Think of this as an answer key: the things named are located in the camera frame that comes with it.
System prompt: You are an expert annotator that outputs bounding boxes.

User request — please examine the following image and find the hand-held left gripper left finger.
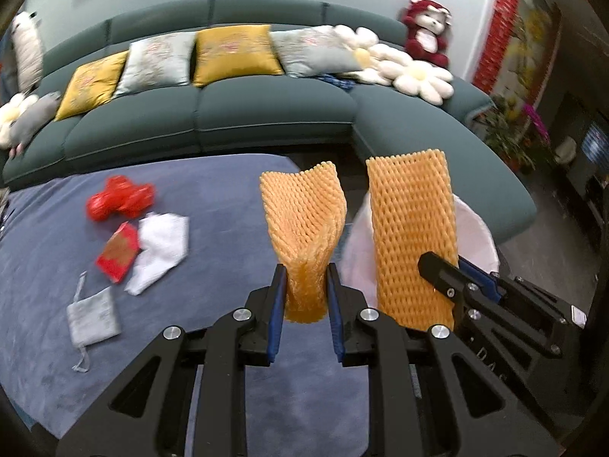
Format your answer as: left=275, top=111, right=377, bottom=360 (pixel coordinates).
left=54, top=263, right=289, bottom=457

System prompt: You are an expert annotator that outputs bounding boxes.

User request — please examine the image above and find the red envelope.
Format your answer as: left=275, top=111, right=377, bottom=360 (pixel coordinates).
left=95, top=221, right=142, bottom=283

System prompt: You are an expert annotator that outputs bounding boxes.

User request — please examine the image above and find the blue plush table blanket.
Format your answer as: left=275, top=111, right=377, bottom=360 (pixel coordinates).
left=0, top=152, right=381, bottom=457

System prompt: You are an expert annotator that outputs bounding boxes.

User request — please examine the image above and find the yellow embroidered pillow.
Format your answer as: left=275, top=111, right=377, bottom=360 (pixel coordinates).
left=190, top=25, right=285, bottom=87
left=54, top=50, right=129, bottom=122

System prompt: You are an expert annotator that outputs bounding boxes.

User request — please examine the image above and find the blue patterned cloth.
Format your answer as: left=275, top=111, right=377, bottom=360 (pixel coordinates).
left=316, top=72, right=356, bottom=92

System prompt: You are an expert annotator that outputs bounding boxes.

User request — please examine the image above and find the grey drawstring pouch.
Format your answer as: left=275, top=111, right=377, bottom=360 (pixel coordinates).
left=67, top=271, right=123, bottom=373

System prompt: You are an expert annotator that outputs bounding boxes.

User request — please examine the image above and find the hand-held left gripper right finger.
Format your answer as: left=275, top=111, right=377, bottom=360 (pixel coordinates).
left=326, top=263, right=560, bottom=457

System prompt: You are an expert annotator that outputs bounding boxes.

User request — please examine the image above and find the red monkey plush toy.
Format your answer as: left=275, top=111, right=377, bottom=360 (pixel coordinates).
left=399, top=0, right=453, bottom=67

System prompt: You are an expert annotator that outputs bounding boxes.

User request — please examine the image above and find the orange foam fruit net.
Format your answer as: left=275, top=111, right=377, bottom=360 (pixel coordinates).
left=259, top=161, right=347, bottom=323
left=366, top=150, right=460, bottom=331

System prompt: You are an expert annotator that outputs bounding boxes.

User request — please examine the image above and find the floral wall painting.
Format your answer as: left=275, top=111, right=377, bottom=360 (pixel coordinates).
left=511, top=0, right=563, bottom=110

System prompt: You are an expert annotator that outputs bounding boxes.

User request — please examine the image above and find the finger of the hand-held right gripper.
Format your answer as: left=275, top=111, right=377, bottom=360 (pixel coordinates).
left=458, top=256, right=505, bottom=305
left=418, top=251, right=479, bottom=321

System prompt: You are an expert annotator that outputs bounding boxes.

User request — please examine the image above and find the grey plush toy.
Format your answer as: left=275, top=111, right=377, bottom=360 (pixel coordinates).
left=7, top=91, right=62, bottom=158

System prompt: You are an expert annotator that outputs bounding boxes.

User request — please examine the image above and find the teal corner sofa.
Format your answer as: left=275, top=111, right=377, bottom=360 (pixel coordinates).
left=0, top=0, right=536, bottom=239

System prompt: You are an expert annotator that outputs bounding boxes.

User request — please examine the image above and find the potted plant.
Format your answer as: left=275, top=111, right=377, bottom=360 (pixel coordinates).
left=483, top=95, right=555, bottom=174

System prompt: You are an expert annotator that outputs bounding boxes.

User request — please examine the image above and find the red wall decoration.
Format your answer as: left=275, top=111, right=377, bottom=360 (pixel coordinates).
left=471, top=0, right=524, bottom=96

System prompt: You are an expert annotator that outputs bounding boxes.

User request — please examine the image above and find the dark tv cabinet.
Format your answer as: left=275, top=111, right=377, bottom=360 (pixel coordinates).
left=559, top=90, right=609, bottom=236

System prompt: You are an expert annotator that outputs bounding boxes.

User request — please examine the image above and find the white flower cushion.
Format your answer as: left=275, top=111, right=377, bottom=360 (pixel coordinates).
left=333, top=24, right=379, bottom=53
left=394, top=59, right=454, bottom=104
left=0, top=93, right=39, bottom=149
left=357, top=43, right=415, bottom=84

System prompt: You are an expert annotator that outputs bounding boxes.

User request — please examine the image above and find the grey embroidered pillow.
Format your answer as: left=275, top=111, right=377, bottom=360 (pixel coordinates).
left=269, top=26, right=362, bottom=78
left=113, top=31, right=197, bottom=98

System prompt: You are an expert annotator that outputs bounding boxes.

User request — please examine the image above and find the red plastic bag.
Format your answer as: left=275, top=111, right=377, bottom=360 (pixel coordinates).
left=86, top=175, right=157, bottom=223

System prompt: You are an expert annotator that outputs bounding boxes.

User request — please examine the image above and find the white vase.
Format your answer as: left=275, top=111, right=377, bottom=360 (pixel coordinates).
left=554, top=136, right=579, bottom=168

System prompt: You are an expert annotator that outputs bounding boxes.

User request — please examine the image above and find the white crumpled wrapper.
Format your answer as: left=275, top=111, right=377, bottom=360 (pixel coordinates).
left=124, top=212, right=190, bottom=296

